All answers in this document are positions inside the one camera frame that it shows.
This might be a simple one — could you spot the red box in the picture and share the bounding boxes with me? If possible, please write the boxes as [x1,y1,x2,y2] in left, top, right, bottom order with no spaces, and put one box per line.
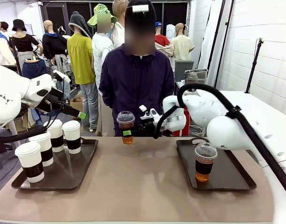
[172,107,190,137]

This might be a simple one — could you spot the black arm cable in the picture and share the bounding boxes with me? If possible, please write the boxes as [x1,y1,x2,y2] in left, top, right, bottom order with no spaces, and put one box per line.
[0,78,65,144]
[153,83,286,203]

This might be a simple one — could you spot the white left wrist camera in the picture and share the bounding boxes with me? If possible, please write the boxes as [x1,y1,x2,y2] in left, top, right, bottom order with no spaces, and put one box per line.
[53,70,71,84]

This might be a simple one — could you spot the mannequin blue white top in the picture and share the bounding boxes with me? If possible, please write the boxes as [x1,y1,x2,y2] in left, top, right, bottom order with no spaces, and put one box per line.
[0,20,16,66]

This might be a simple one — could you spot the coiled white cable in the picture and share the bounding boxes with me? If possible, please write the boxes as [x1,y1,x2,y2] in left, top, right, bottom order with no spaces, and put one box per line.
[189,125,208,137]

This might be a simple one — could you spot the mannequin yellow top grey jeans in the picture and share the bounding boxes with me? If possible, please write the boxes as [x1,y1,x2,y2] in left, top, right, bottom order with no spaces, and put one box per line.
[67,11,99,131]

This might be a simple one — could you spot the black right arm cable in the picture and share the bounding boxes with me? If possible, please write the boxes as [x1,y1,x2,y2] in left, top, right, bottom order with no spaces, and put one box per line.
[153,83,286,203]

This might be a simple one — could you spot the white paper cup black sleeve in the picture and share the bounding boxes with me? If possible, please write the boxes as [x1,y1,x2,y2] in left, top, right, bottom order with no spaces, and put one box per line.
[62,120,82,154]
[14,141,45,183]
[28,131,54,168]
[43,119,64,153]

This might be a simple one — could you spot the metal container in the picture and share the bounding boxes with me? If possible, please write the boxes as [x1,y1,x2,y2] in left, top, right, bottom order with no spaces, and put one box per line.
[184,68,208,84]

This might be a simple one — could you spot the mannequin pale yellow shirt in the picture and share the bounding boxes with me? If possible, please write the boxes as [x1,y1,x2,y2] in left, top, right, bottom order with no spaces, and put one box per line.
[171,22,195,61]

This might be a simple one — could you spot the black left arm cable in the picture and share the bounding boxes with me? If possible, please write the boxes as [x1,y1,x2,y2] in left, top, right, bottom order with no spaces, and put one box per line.
[0,78,65,144]

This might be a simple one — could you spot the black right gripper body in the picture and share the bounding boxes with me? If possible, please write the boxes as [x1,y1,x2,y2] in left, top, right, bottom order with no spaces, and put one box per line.
[133,116,162,137]

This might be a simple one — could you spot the grey cabinet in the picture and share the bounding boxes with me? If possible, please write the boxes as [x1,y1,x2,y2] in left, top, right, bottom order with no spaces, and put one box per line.
[174,60,195,82]

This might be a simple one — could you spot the mannequin black hat black top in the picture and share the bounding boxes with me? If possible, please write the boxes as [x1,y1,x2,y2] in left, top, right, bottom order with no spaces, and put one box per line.
[8,19,44,70]

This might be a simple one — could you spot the mannequin black jacket blue hood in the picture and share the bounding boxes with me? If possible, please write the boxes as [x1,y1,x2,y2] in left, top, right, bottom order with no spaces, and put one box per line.
[42,20,69,70]

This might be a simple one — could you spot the dark brown serving tray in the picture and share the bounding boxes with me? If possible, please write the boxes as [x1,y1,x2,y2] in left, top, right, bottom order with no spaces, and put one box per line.
[11,137,99,191]
[176,138,258,191]

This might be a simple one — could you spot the black tripod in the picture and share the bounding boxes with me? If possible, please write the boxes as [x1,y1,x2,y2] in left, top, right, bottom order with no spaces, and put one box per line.
[244,38,264,94]

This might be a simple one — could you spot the person in navy jacket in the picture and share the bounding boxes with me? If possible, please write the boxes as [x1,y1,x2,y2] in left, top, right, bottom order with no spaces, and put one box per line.
[98,0,175,137]

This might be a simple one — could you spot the mannequin blue cap red top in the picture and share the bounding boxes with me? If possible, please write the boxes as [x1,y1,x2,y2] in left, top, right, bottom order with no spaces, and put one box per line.
[154,21,174,58]

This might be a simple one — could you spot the cardboard box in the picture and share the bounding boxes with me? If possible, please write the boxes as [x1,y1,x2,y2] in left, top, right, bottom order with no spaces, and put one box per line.
[70,95,84,115]

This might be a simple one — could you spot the glass jar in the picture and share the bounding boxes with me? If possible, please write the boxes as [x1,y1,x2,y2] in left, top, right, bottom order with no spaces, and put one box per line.
[187,72,199,86]

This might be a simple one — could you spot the clear iced coffee cup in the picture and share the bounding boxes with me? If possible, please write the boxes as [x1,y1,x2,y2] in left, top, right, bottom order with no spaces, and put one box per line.
[116,111,136,145]
[194,142,218,182]

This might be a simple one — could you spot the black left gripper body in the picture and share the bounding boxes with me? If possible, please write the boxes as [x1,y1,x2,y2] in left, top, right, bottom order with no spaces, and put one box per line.
[36,87,73,115]

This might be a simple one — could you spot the denim skirt torso form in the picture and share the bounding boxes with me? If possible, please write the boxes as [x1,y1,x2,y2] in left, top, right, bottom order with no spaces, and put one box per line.
[21,58,48,79]

